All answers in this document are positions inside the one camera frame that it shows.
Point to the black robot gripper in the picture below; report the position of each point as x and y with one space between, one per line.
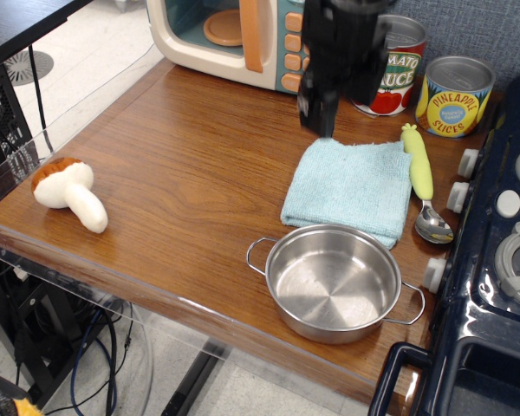
347 55

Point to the light blue rag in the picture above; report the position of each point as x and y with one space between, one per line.
366 187

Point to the silver metal pot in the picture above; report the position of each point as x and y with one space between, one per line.
332 283

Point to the toy microwave oven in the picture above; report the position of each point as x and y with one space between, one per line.
258 43

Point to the tomato sauce can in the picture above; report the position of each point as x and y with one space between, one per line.
406 41

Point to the pineapple slices can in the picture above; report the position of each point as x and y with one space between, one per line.
454 95

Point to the plush mushroom toy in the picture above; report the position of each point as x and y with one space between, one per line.
67 183

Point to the dark blue toy stove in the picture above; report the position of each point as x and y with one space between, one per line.
472 364

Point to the spoon with yellow-green handle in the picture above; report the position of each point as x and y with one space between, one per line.
429 224

